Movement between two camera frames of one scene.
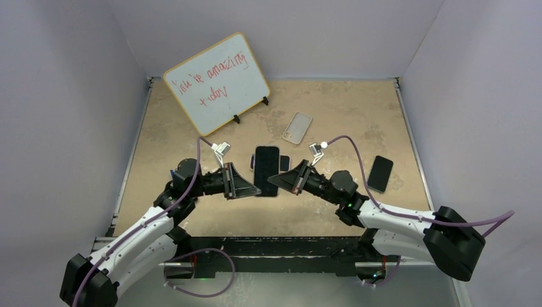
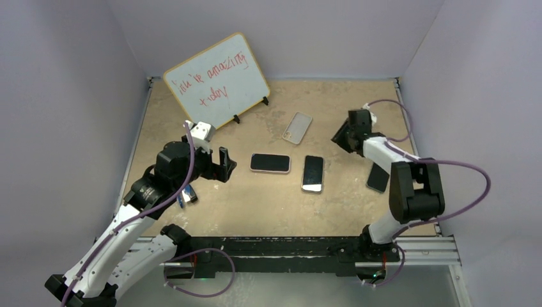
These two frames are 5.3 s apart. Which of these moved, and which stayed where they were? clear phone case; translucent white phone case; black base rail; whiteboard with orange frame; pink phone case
Moved: clear phone case
Stayed: translucent white phone case; black base rail; pink phone case; whiteboard with orange frame
